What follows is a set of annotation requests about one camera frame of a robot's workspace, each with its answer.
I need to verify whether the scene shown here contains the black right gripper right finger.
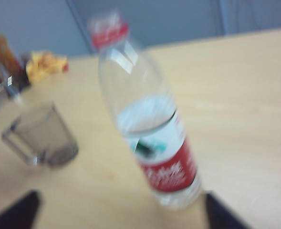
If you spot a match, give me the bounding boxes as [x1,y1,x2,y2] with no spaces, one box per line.
[205,192,253,229]

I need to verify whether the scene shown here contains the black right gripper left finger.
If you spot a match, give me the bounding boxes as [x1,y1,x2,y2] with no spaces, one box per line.
[0,189,41,229]

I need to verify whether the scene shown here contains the clear water bottle red label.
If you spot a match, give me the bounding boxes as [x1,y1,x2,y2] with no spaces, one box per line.
[87,9,203,210]

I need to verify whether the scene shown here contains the transparent grey plastic mug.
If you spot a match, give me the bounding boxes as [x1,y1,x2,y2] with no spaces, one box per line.
[1,101,80,169]

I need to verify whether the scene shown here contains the orange snack packet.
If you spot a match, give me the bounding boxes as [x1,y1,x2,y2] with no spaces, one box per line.
[0,32,28,102]

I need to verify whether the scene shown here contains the yellow red crumpled packet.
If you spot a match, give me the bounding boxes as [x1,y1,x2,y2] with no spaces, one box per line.
[25,50,70,84]

